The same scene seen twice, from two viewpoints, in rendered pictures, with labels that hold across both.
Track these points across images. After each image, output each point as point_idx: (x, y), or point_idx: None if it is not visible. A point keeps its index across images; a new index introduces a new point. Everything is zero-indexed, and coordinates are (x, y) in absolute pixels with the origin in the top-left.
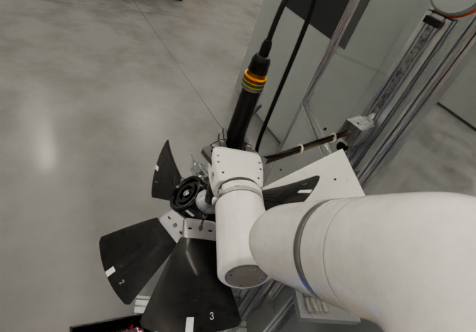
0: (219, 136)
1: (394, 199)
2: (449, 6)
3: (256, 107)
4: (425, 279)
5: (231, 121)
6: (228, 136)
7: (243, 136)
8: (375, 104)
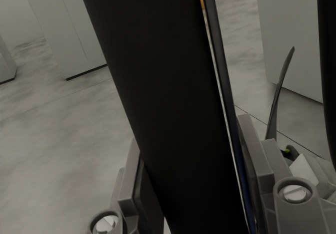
0: (113, 194)
1: None
2: None
3: (285, 60)
4: None
5: (115, 85)
6: (153, 178)
7: (234, 141)
8: None
